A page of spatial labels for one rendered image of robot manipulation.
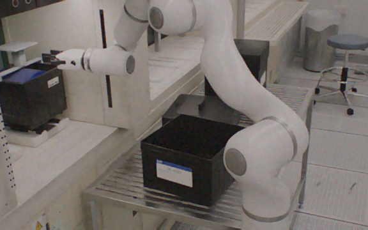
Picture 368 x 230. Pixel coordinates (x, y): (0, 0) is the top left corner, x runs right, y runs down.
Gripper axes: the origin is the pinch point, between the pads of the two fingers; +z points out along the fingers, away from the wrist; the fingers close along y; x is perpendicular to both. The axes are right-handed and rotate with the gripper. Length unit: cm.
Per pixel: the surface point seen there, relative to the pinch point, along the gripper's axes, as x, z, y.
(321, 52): -96, -54, 373
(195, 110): -33, -37, 42
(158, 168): -34, -43, -6
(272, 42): -36, -41, 177
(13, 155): -29.6, 4.7, -21.1
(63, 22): 8.3, 4.6, 15.3
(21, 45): 2.8, 12.5, 0.0
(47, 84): -11.3, 4.5, 1.2
